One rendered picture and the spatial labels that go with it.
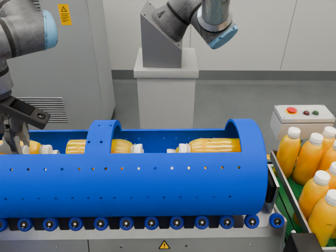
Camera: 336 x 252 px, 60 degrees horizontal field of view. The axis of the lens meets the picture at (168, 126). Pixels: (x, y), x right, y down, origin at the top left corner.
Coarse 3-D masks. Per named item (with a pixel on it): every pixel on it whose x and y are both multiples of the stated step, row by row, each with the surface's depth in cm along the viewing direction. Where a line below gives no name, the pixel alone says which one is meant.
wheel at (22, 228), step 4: (20, 220) 86; (24, 220) 86; (28, 220) 86; (32, 220) 87; (20, 224) 86; (24, 224) 85; (28, 224) 86; (32, 224) 86; (20, 228) 86; (24, 228) 86; (28, 228) 86
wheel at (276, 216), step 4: (272, 216) 87; (276, 216) 87; (280, 216) 87; (268, 220) 88; (272, 220) 87; (276, 220) 86; (280, 220) 87; (272, 224) 86; (276, 224) 86; (280, 224) 87
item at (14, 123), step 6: (0, 96) 69; (6, 96) 70; (0, 102) 72; (0, 114) 73; (6, 114) 73; (0, 120) 72; (6, 120) 72; (12, 120) 74; (18, 120) 77; (0, 126) 74; (6, 126) 74; (12, 126) 74; (18, 126) 77; (0, 132) 75
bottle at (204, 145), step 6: (204, 138) 83; (210, 138) 83; (216, 138) 83; (222, 138) 83; (228, 138) 83; (234, 138) 83; (192, 144) 82; (198, 144) 81; (204, 144) 81; (210, 144) 81; (216, 144) 81; (222, 144) 81; (228, 144) 81; (234, 144) 81; (186, 150) 82; (192, 150) 81; (198, 150) 80; (204, 150) 80; (210, 150) 80; (216, 150) 80; (222, 150) 80; (228, 150) 80; (234, 150) 80; (240, 150) 80
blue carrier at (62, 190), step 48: (48, 144) 99; (96, 144) 76; (144, 144) 100; (240, 144) 76; (0, 192) 74; (48, 192) 74; (96, 192) 74; (144, 192) 74; (192, 192) 74; (240, 192) 75
